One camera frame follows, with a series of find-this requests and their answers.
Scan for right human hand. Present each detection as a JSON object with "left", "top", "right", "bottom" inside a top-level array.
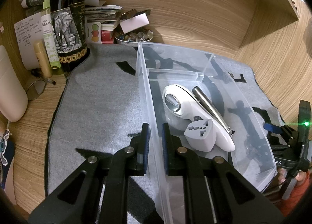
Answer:
[{"left": 277, "top": 168, "right": 309, "bottom": 186}]

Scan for white handheld fabric shaver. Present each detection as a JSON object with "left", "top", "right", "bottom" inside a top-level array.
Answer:
[{"left": 162, "top": 84, "right": 235, "bottom": 152}]

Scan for traffic light card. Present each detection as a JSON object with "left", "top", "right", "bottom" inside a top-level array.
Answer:
[{"left": 86, "top": 22, "right": 102, "bottom": 44}]

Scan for white small cardboard box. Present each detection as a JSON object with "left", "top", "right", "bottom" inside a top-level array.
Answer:
[{"left": 120, "top": 13, "right": 150, "bottom": 34}]

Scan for silver nail clipper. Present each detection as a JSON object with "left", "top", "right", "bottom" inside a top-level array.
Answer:
[{"left": 192, "top": 86, "right": 235, "bottom": 137}]

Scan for white travel plug adapter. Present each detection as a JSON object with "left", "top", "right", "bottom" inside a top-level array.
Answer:
[{"left": 184, "top": 119, "right": 216, "bottom": 152}]

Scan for bowl of stones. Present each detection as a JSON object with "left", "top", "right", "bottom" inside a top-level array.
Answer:
[{"left": 114, "top": 28, "right": 154, "bottom": 47}]

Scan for round glass coaster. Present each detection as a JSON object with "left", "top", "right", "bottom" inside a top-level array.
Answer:
[{"left": 26, "top": 79, "right": 47, "bottom": 101}]

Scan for grey felt mat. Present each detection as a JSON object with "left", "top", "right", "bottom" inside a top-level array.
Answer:
[{"left": 45, "top": 42, "right": 286, "bottom": 224}]

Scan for white handwritten paper note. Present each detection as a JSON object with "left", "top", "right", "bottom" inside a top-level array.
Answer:
[{"left": 14, "top": 12, "right": 43, "bottom": 70}]

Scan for silver keys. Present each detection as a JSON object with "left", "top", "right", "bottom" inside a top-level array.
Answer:
[{"left": 244, "top": 138, "right": 266, "bottom": 167}]

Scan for stack of books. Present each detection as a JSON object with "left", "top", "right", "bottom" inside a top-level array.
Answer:
[{"left": 85, "top": 5, "right": 123, "bottom": 44}]

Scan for clear plastic organizer box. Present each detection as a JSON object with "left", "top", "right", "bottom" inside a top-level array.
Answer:
[{"left": 136, "top": 43, "right": 281, "bottom": 223}]

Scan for green white cosmetic tube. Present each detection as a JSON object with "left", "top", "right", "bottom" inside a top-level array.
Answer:
[{"left": 41, "top": 0, "right": 61, "bottom": 69}]

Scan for dark elephant label wine bottle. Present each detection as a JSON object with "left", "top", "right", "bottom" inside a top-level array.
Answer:
[{"left": 50, "top": 0, "right": 89, "bottom": 74}]

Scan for beige cylindrical speaker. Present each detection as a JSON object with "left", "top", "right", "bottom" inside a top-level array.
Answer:
[{"left": 0, "top": 45, "right": 28, "bottom": 122}]

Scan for gold lip balm tube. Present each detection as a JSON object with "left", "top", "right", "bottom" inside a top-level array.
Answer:
[{"left": 33, "top": 40, "right": 52, "bottom": 78}]

